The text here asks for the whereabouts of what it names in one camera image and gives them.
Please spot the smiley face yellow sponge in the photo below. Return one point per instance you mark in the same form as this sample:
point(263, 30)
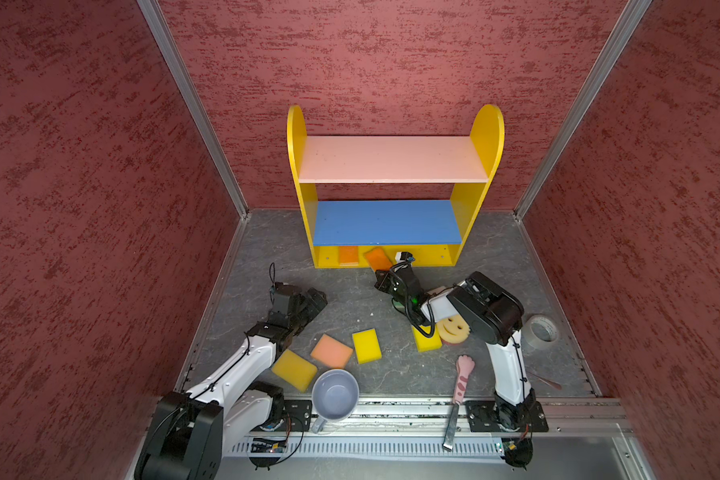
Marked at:
point(453, 330)

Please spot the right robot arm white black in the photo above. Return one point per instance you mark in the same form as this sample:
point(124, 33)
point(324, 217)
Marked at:
point(494, 316)

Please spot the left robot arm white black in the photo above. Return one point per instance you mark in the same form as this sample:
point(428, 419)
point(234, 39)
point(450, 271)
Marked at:
point(189, 429)

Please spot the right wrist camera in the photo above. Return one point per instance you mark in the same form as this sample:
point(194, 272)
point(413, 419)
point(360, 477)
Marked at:
point(403, 258)

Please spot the pink handled knife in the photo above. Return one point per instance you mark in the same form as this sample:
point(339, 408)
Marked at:
point(464, 366)

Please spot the large yellow sponge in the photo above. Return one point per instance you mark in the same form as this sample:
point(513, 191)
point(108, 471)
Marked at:
point(294, 370)

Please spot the yellow square sponge middle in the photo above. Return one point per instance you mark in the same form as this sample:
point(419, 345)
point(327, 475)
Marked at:
point(366, 346)

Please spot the yellow shelf unit pink blue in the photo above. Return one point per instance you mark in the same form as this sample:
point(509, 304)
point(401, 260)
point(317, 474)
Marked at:
point(434, 231)

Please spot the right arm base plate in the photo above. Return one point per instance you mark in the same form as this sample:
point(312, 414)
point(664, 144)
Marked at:
point(487, 417)

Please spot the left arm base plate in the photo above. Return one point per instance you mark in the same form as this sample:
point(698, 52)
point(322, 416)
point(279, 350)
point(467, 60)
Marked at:
point(288, 414)

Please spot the grey tape roll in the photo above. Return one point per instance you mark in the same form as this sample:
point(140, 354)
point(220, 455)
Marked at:
point(539, 333)

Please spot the salmon orange sponge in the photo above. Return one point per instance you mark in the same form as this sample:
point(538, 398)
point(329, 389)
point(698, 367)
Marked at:
point(331, 353)

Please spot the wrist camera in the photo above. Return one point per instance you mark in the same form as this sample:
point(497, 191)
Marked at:
point(284, 298)
point(403, 258)

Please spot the orange sponge yellow base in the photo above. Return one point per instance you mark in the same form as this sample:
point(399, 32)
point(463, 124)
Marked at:
point(378, 260)
point(348, 256)

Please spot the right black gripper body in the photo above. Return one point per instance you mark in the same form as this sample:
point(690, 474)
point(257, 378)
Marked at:
point(390, 285)

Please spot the small red stick tool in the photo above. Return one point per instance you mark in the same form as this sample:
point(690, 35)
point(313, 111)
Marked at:
point(546, 381)

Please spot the grey blue mug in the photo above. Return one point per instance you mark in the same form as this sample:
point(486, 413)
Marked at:
point(335, 395)

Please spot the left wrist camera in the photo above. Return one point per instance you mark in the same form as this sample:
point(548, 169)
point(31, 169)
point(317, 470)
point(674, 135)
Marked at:
point(284, 298)

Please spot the yellow square sponge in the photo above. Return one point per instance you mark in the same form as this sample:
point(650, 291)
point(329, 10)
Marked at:
point(425, 344)
point(366, 346)

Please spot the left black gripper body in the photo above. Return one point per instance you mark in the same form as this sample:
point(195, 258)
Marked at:
point(307, 311)

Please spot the yellow square sponge right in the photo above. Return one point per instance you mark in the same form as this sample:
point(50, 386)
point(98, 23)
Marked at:
point(425, 344)

